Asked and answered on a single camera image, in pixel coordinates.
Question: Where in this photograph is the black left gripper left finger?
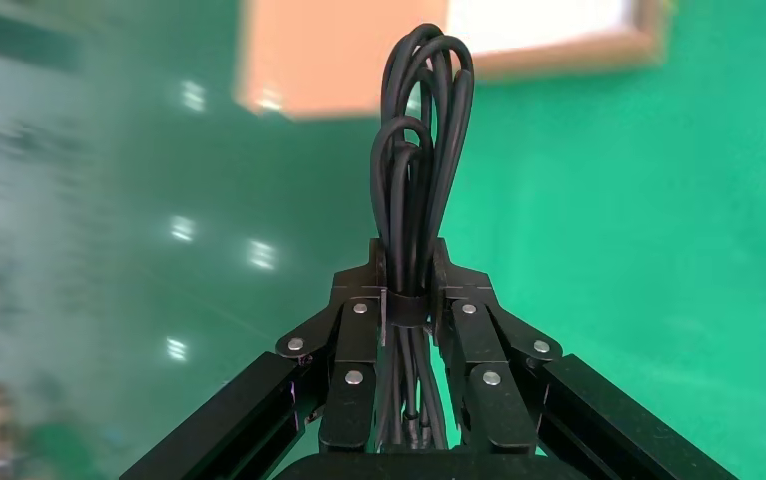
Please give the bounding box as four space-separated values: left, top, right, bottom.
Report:
121 238 388 480

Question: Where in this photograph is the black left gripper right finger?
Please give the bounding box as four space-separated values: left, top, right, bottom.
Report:
429 238 737 480

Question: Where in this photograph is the black data cable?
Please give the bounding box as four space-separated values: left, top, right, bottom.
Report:
369 23 476 453

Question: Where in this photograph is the open orange cardboard box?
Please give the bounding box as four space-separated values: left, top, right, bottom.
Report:
233 0 670 122

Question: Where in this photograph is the green table mat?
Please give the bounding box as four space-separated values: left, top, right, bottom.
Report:
416 0 766 480

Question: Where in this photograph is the white printed instruction sheet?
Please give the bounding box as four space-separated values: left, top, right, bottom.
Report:
445 0 637 58

